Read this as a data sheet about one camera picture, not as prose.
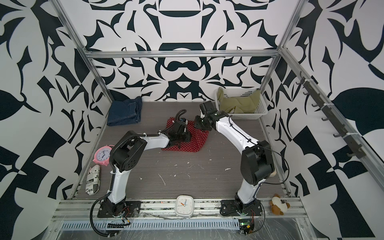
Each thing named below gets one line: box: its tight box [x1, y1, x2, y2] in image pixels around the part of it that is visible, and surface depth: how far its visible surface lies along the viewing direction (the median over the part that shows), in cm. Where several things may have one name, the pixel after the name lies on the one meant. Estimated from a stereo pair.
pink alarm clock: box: [92, 145, 115, 167], surface depth 91 cm
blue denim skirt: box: [106, 96, 143, 127], surface depth 110 cm
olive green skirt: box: [217, 87, 261, 114], surface depth 113 cm
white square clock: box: [175, 195, 195, 218], surface depth 75 cm
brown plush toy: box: [269, 193, 290, 216], surface depth 75 cm
